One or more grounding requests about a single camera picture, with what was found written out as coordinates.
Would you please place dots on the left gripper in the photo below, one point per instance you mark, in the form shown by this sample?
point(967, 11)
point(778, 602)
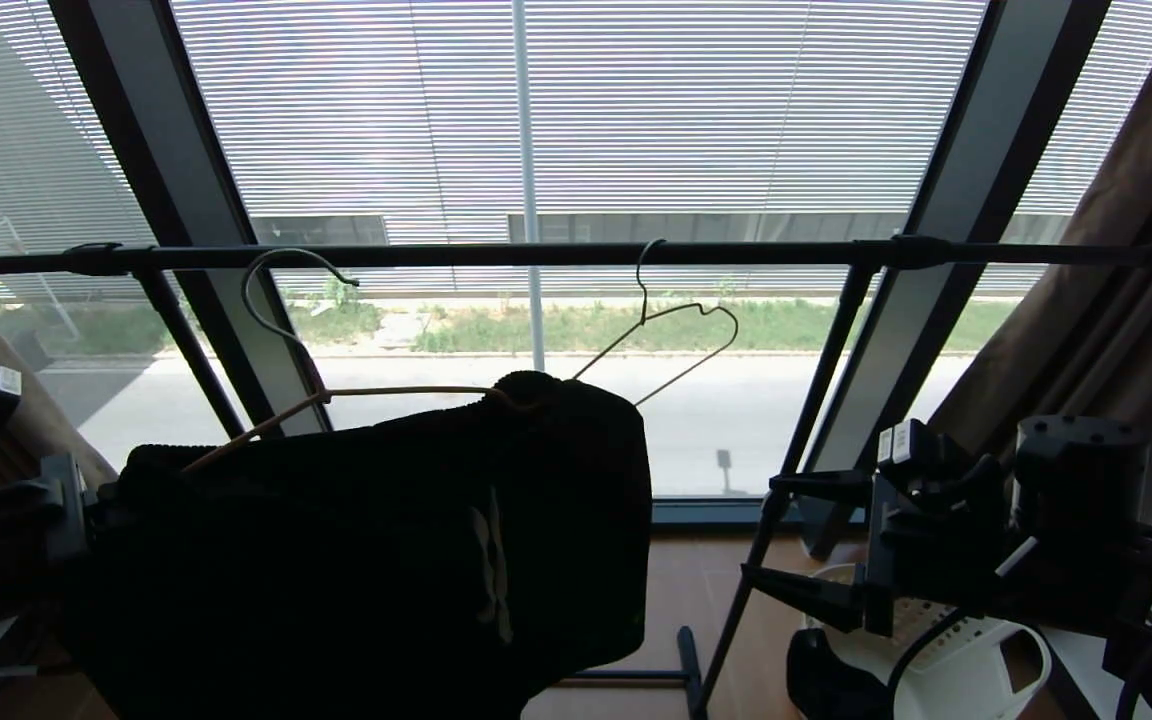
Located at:
point(6, 530)

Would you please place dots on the white laundry basket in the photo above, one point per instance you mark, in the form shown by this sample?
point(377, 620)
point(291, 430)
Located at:
point(956, 680)

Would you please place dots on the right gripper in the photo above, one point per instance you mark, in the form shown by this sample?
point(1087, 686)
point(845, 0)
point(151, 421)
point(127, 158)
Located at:
point(936, 550)

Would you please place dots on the pink clothes hanger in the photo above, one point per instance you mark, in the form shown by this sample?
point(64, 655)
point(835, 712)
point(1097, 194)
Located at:
point(406, 389)
point(644, 310)

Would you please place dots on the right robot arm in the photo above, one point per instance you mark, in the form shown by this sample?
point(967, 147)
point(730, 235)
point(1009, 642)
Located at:
point(1076, 480)

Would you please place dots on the black garment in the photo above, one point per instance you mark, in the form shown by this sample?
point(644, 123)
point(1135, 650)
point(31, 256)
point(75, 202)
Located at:
point(336, 580)
point(831, 685)

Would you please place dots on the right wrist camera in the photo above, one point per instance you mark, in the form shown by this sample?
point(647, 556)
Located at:
point(936, 460)

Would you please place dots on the black clothes rack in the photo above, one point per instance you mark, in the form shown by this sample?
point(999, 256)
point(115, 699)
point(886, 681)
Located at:
point(736, 253)

